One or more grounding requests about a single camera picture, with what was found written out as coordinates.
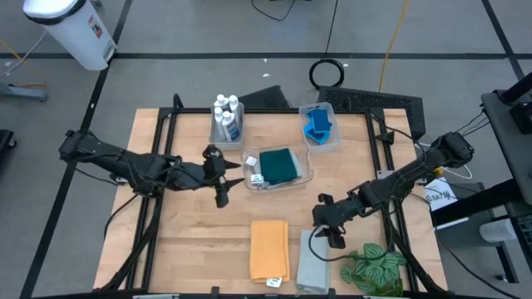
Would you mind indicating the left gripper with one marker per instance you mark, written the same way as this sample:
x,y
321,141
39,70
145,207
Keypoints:
x,y
216,174

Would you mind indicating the black device box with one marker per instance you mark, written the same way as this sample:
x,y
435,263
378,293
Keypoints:
x,y
521,116

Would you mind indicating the orange towel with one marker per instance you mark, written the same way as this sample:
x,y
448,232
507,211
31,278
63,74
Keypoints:
x,y
268,249

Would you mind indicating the white paper sheet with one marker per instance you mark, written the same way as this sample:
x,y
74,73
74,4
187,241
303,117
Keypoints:
x,y
438,195

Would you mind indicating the white plastic roll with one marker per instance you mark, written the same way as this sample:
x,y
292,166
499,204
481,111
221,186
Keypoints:
x,y
496,230

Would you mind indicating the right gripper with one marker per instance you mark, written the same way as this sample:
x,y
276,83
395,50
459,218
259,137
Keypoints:
x,y
332,216

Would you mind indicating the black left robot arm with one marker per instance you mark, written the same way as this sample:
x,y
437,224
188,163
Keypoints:
x,y
124,164

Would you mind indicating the grey side table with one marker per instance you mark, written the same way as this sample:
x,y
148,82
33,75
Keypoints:
x,y
507,137

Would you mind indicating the grey floor stand base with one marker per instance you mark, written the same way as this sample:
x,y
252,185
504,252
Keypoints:
x,y
25,92

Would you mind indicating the paper tag with handwriting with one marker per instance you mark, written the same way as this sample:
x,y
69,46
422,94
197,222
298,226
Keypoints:
x,y
274,282

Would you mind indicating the dark green cloth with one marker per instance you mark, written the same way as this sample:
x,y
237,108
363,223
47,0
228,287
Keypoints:
x,y
277,166

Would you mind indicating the white pedal trash bin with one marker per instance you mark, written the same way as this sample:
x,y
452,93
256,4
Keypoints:
x,y
79,33

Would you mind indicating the clear plastic storage bin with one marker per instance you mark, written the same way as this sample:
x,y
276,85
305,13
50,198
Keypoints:
x,y
307,182

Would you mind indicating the black workstation desk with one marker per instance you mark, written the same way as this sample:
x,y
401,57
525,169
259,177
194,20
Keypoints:
x,y
498,195

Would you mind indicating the black computer tower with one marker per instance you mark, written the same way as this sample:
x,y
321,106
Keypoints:
x,y
266,99

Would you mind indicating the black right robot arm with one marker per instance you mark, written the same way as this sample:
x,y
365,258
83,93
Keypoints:
x,y
415,170

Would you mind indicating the blue cloth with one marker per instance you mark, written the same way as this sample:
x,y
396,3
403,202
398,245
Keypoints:
x,y
308,115

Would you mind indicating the green striped-leaf plant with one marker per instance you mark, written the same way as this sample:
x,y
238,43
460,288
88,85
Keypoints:
x,y
374,266

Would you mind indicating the black floor object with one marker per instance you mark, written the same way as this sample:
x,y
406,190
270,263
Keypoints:
x,y
5,145

